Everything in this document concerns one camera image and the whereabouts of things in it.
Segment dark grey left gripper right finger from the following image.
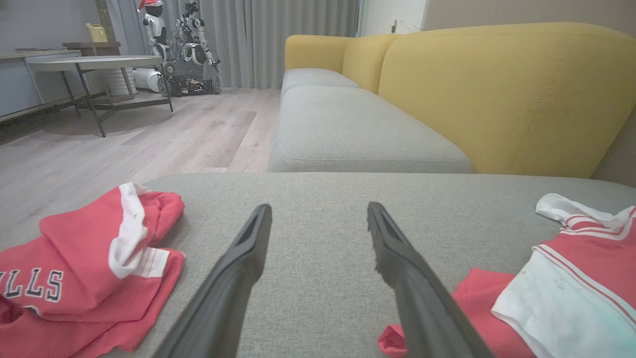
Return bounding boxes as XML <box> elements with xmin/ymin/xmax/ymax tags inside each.
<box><xmin>367</xmin><ymin>201</ymin><xmax>493</xmax><ymax>358</ymax></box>

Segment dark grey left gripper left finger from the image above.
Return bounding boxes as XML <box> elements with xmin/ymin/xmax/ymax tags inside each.
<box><xmin>152</xmin><ymin>203</ymin><xmax>273</xmax><ymax>358</ymax></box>

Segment red Bulls shorts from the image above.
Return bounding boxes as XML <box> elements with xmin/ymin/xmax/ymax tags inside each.
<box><xmin>0</xmin><ymin>182</ymin><xmax>186</xmax><ymax>358</ymax></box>

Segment red Bulls 23 jersey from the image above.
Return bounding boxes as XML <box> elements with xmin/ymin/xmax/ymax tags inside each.
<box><xmin>377</xmin><ymin>193</ymin><xmax>636</xmax><ymax>358</ymax></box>

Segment grey sofa back cushion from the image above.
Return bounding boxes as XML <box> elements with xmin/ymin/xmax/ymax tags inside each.
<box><xmin>267</xmin><ymin>86</ymin><xmax>474</xmax><ymax>174</ymax></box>

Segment wide yellow sofa backrest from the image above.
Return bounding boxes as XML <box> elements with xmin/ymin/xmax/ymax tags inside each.
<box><xmin>378</xmin><ymin>22</ymin><xmax>636</xmax><ymax>179</ymax></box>

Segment short grey sofa seat cushion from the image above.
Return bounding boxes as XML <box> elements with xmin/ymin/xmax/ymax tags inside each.
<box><xmin>280</xmin><ymin>68</ymin><xmax>360</xmax><ymax>100</ymax></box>

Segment white ribbed plant pot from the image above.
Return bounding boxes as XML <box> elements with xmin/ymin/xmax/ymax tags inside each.
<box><xmin>102</xmin><ymin>67</ymin><xmax>138</xmax><ymax>97</ymax></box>

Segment narrow yellow sofa backrest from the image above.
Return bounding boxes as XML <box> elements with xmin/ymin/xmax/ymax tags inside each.
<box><xmin>342</xmin><ymin>34</ymin><xmax>399</xmax><ymax>95</ymax></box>

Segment yellow sofa armrest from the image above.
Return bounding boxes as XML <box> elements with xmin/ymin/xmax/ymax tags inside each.
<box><xmin>285</xmin><ymin>34</ymin><xmax>354</xmax><ymax>73</ymax></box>

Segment grey pleated curtain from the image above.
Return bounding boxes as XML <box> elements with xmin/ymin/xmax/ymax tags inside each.
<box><xmin>107</xmin><ymin>0</ymin><xmax>360</xmax><ymax>90</ymax></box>

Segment white black humanoid robot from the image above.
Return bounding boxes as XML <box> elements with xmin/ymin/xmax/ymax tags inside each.
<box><xmin>171</xmin><ymin>1</ymin><xmax>221</xmax><ymax>68</ymax></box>

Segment round-edged metal-leg coffee table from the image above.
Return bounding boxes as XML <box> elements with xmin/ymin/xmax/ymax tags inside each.
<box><xmin>27</xmin><ymin>55</ymin><xmax>174</xmax><ymax>138</ymax></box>

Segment white humanoid robot santa hat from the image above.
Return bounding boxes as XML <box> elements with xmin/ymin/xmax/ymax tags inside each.
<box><xmin>138</xmin><ymin>0</ymin><xmax>172</xmax><ymax>61</ymax></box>

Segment brown wooden side table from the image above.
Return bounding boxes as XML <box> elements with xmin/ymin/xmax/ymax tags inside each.
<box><xmin>62</xmin><ymin>41</ymin><xmax>122</xmax><ymax>56</ymax></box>

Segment long low TV cabinet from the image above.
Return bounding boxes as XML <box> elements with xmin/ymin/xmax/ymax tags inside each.
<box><xmin>0</xmin><ymin>48</ymin><xmax>107</xmax><ymax>125</ymax></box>

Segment potted tree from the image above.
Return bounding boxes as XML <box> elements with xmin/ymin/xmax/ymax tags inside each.
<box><xmin>94</xmin><ymin>0</ymin><xmax>118</xmax><ymax>43</ymax></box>

